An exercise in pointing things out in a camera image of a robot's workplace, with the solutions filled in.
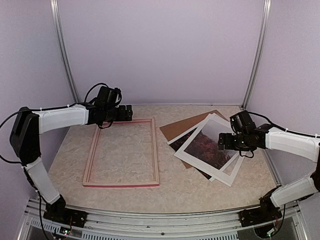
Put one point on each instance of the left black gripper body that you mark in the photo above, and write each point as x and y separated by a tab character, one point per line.
119	117

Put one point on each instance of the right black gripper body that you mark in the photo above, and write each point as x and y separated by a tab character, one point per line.
237	144

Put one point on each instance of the landscape photo print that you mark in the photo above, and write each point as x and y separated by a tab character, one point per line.
201	150

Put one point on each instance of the brown cardboard backing board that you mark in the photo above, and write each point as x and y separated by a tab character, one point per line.
173	130

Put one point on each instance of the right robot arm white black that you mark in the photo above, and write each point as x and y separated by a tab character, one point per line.
285	147

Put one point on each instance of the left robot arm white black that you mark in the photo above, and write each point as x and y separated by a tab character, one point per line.
30	124

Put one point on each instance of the lower photo print white border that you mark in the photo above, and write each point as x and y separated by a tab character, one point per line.
178	141

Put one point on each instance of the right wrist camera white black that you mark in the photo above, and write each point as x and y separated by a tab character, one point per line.
242	122

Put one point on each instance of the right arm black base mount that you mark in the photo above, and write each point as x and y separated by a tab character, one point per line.
255	216

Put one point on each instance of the front aluminium rail base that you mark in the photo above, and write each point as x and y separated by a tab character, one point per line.
115	225

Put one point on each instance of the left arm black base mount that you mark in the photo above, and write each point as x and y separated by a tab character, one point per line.
72	217

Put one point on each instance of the left aluminium corner post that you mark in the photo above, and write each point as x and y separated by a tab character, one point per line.
54	4

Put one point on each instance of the aluminium corner post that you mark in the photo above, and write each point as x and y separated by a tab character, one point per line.
267	4
54	4

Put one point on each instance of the right aluminium corner post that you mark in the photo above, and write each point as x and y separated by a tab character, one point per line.
267	4

